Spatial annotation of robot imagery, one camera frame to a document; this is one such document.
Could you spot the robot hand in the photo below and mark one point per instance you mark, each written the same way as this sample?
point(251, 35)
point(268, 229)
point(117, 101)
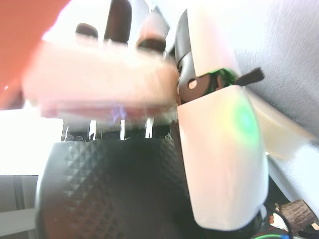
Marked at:
point(219, 149)

